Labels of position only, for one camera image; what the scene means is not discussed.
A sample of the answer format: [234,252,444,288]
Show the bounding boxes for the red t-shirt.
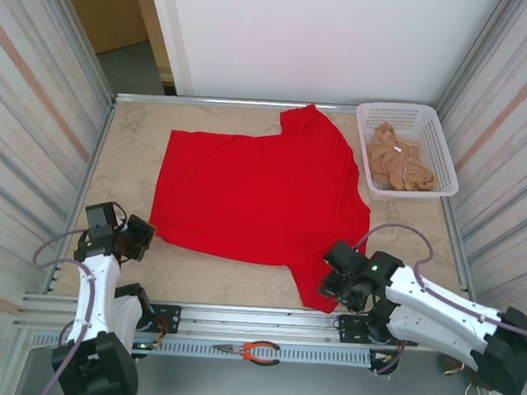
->
[142,92,379,317]

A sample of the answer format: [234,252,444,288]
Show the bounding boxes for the tan crumpled cloth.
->
[364,122,441,194]

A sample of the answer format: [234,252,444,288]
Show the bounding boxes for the small green circuit board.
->
[133,339,164,353]

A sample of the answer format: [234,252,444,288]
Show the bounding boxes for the white plastic basket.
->
[349,100,466,207]

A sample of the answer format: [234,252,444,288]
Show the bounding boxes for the brown wooden door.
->
[50,0,153,60]

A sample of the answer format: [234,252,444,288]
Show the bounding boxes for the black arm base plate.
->
[138,302,182,336]
[337,313,376,347]

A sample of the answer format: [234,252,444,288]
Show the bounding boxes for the aluminium mounting rail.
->
[18,289,419,354]

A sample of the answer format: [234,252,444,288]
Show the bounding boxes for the orange handled pliers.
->
[210,336,282,369]

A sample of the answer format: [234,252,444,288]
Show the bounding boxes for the grey slotted cable duct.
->
[26,325,374,372]

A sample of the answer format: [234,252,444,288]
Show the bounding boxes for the aluminium table end rail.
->
[114,87,433,125]

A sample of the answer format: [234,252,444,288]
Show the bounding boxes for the metal corner post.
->
[430,0,523,130]
[33,0,125,106]

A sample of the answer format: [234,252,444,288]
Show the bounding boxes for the white door frame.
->
[137,0,201,97]

